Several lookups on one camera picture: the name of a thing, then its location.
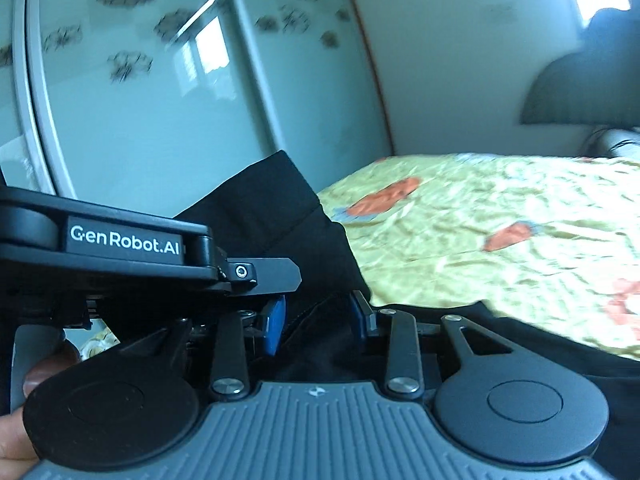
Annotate person's left hand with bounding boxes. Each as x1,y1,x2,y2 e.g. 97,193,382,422
0,343,78,462

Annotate grey pillow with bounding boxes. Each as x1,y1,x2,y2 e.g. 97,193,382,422
579,127,640,162

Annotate black pants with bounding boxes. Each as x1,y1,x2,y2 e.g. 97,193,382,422
172,150,640,480

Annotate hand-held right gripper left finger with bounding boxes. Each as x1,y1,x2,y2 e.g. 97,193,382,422
112,296,288,399

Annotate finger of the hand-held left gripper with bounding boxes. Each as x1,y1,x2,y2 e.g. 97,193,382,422
219,257,302,297

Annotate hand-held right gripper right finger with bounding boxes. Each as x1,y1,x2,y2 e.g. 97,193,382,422
351,290,517,401

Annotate yellow printed bedsheet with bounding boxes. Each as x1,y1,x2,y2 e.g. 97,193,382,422
316,152,640,362

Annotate glass wardrobe door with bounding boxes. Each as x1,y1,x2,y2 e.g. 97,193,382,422
222,0,397,197
12,0,282,222

